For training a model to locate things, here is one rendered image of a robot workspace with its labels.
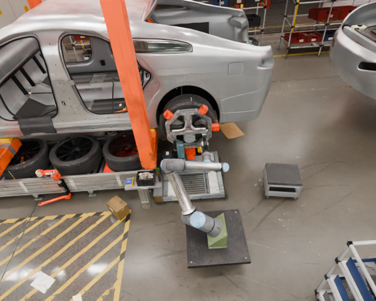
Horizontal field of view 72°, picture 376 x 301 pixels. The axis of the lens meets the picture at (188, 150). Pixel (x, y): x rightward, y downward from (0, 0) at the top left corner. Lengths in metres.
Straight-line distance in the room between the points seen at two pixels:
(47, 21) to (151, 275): 2.88
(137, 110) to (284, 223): 2.11
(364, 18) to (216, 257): 4.43
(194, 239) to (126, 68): 1.77
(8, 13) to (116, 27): 5.26
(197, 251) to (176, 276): 0.39
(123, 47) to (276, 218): 2.49
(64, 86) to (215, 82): 1.73
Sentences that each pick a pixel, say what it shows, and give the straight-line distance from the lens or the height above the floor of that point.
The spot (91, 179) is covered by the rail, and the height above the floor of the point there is 0.33.
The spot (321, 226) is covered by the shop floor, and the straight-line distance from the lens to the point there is 3.48.
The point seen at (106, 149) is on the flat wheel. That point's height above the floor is 0.50.
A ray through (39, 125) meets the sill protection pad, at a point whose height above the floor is 0.92.
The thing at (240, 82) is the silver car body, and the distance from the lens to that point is 3.16.
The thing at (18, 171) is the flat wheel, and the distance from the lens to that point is 4.01.
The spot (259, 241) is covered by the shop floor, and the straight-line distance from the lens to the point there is 3.18.
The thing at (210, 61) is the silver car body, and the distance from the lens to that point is 2.99.
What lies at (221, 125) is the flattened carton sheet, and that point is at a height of 0.01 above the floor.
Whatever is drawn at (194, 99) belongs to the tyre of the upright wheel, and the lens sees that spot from 3.10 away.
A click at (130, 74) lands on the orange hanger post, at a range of 2.49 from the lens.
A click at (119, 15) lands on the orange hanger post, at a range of 2.33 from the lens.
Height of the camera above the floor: 2.73
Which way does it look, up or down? 41 degrees down
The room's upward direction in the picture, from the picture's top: 5 degrees counter-clockwise
